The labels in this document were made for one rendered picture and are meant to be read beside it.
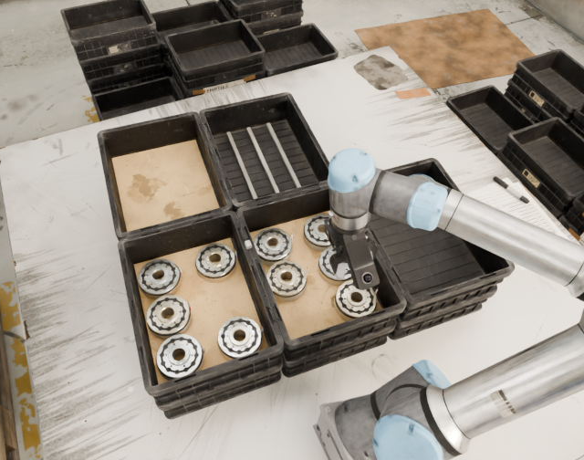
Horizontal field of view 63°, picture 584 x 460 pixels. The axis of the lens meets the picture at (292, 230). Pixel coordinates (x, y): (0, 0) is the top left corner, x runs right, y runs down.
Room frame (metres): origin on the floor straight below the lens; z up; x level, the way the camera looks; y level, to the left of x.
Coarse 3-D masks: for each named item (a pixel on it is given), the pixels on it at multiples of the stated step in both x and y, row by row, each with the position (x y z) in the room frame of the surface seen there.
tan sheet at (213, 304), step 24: (144, 264) 0.62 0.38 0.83; (192, 264) 0.63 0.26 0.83; (192, 288) 0.56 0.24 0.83; (216, 288) 0.56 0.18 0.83; (240, 288) 0.57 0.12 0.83; (144, 312) 0.49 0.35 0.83; (192, 312) 0.50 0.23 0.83; (216, 312) 0.50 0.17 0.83; (240, 312) 0.50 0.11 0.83; (192, 336) 0.43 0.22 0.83; (216, 336) 0.44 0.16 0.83; (240, 336) 0.44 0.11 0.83; (264, 336) 0.45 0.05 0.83; (216, 360) 0.38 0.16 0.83
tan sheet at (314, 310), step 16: (288, 224) 0.78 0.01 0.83; (304, 224) 0.79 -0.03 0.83; (304, 256) 0.68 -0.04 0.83; (320, 288) 0.58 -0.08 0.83; (336, 288) 0.59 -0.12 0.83; (288, 304) 0.53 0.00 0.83; (304, 304) 0.54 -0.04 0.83; (320, 304) 0.54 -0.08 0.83; (288, 320) 0.49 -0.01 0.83; (304, 320) 0.49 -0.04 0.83; (320, 320) 0.50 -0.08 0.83; (336, 320) 0.50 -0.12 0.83
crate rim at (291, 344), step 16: (304, 192) 0.82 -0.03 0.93; (240, 208) 0.75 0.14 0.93; (256, 208) 0.76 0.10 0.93; (240, 224) 0.70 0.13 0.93; (256, 256) 0.61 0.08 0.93; (384, 272) 0.58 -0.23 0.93; (272, 304) 0.48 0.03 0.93; (400, 304) 0.50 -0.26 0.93; (352, 320) 0.45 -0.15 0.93; (368, 320) 0.46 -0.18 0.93; (288, 336) 0.41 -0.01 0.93; (304, 336) 0.41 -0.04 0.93; (320, 336) 0.41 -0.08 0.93
